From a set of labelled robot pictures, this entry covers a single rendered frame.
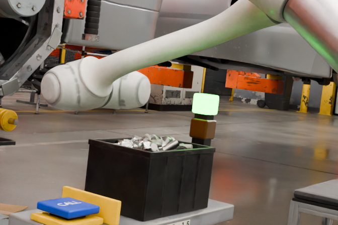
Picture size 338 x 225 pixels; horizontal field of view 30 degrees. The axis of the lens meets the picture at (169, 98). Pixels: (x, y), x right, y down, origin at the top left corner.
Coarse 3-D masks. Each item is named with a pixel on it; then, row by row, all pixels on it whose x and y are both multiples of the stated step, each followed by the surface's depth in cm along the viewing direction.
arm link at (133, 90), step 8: (136, 72) 157; (120, 80) 155; (128, 80) 154; (136, 80) 154; (144, 80) 156; (112, 88) 153; (120, 88) 154; (128, 88) 154; (136, 88) 154; (144, 88) 156; (112, 96) 153; (120, 96) 155; (128, 96) 154; (136, 96) 154; (144, 96) 156; (112, 104) 155; (120, 104) 156; (128, 104) 156; (136, 104) 156; (144, 104) 158
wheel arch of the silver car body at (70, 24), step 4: (64, 20) 199; (68, 20) 198; (72, 20) 198; (64, 24) 198; (68, 24) 197; (72, 24) 198; (64, 28) 198; (68, 28) 197; (64, 32) 198; (68, 32) 197; (64, 36) 197; (68, 36) 197; (60, 40) 198; (64, 40) 197
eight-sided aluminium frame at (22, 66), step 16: (48, 0) 181; (64, 0) 181; (48, 16) 179; (48, 32) 179; (32, 48) 179; (48, 48) 179; (16, 64) 175; (32, 64) 174; (0, 80) 165; (16, 80) 169
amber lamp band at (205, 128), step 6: (192, 120) 126; (198, 120) 126; (204, 120) 125; (210, 120) 126; (192, 126) 126; (198, 126) 125; (204, 126) 125; (210, 126) 126; (192, 132) 126; (198, 132) 125; (204, 132) 125; (210, 132) 126; (198, 138) 126; (204, 138) 125; (210, 138) 126
